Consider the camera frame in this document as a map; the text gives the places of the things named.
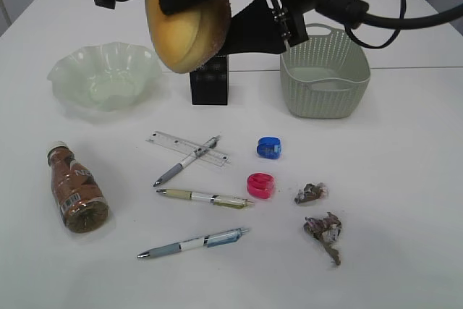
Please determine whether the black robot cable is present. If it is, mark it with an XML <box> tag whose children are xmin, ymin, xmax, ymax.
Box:
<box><xmin>314</xmin><ymin>0</ymin><xmax>463</xmax><ymax>49</ymax></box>

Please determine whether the beige grip white pen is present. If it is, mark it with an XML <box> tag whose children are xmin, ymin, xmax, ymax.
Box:
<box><xmin>156</xmin><ymin>189</ymin><xmax>254</xmax><ymax>209</ymax></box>

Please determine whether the pale green wavy glass bowl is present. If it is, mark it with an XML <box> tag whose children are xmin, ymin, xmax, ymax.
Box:
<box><xmin>47</xmin><ymin>42</ymin><xmax>162</xmax><ymax>112</ymax></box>

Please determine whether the pink pencil sharpener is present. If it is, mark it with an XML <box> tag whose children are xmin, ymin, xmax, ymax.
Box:
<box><xmin>247</xmin><ymin>173</ymin><xmax>275</xmax><ymax>200</ymax></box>

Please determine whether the grey-green plastic basket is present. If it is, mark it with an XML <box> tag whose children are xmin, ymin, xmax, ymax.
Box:
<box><xmin>280</xmin><ymin>23</ymin><xmax>370</xmax><ymax>119</ymax></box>

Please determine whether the golden bread loaf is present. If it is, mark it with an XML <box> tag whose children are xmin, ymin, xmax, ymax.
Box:
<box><xmin>145</xmin><ymin>0</ymin><xmax>232</xmax><ymax>73</ymax></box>

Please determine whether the black mesh pen holder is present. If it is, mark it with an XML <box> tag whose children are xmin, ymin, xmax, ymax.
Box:
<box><xmin>190</xmin><ymin>56</ymin><xmax>229</xmax><ymax>106</ymax></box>

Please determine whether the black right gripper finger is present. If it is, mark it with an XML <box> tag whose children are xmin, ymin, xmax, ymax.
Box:
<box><xmin>218</xmin><ymin>0</ymin><xmax>286</xmax><ymax>56</ymax></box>

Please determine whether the clear plastic ruler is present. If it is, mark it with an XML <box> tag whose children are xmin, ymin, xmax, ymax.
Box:
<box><xmin>147</xmin><ymin>131</ymin><xmax>229</xmax><ymax>166</ymax></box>

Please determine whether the blue grip white pen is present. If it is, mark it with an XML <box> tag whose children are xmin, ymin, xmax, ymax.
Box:
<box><xmin>137</xmin><ymin>228</ymin><xmax>250</xmax><ymax>259</ymax></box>

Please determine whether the large paper piece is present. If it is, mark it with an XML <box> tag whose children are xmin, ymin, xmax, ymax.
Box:
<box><xmin>303</xmin><ymin>212</ymin><xmax>342</xmax><ymax>266</ymax></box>

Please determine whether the grey grip white pen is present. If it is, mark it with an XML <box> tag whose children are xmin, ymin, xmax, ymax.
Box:
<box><xmin>153</xmin><ymin>135</ymin><xmax>221</xmax><ymax>187</ymax></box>

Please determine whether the brown coffee drink bottle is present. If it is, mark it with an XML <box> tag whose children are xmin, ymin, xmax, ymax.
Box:
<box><xmin>47</xmin><ymin>141</ymin><xmax>109</xmax><ymax>234</ymax></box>

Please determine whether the blue pencil sharpener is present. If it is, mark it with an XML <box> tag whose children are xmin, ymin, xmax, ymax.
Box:
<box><xmin>256</xmin><ymin>137</ymin><xmax>281</xmax><ymax>159</ymax></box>

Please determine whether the small paper piece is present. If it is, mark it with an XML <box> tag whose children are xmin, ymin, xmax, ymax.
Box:
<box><xmin>294</xmin><ymin>182</ymin><xmax>328</xmax><ymax>205</ymax></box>

